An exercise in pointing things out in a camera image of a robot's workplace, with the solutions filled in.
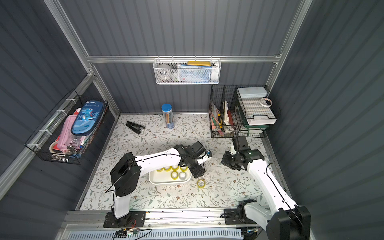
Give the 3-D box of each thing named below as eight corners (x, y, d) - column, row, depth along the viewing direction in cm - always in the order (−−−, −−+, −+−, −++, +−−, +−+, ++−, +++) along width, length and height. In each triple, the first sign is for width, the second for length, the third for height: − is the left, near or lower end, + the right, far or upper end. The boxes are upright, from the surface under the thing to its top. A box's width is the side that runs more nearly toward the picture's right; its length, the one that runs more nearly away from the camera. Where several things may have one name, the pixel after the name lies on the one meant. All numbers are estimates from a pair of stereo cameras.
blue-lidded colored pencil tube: (165, 129, 112) (160, 111, 98) (166, 121, 117) (162, 103, 103) (173, 129, 112) (170, 111, 98) (174, 121, 117) (171, 103, 103)
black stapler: (124, 127, 114) (122, 125, 112) (129, 122, 118) (128, 120, 115) (139, 134, 110) (138, 132, 108) (144, 129, 113) (143, 126, 111)
